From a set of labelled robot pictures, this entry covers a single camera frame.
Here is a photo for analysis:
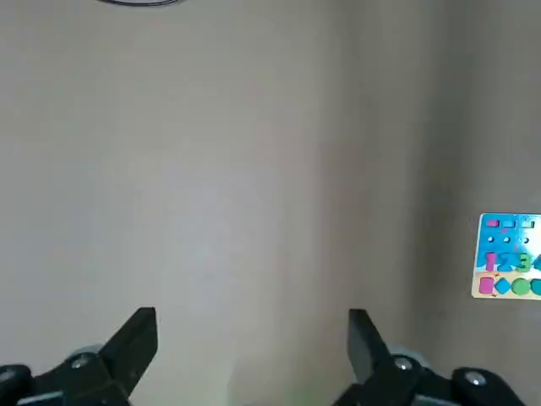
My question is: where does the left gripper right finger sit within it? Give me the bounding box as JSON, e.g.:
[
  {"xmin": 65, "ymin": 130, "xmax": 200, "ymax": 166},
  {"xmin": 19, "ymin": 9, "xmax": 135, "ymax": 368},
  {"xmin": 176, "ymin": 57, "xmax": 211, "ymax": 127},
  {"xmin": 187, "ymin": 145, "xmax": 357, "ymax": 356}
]
[{"xmin": 333, "ymin": 308, "xmax": 527, "ymax": 406}]

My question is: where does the blue toy puzzle board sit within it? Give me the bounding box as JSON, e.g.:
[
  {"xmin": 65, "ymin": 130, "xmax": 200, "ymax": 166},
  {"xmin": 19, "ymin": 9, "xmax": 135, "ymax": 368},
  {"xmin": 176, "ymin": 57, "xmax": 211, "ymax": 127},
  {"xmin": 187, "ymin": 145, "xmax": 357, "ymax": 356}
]
[{"xmin": 470, "ymin": 212, "xmax": 541, "ymax": 301}]

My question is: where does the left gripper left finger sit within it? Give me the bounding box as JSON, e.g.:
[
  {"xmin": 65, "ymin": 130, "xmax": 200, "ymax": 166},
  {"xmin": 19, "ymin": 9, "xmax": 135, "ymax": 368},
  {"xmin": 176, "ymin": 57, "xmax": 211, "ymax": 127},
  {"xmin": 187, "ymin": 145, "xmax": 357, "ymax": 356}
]
[{"xmin": 0, "ymin": 306, "xmax": 159, "ymax": 406}]

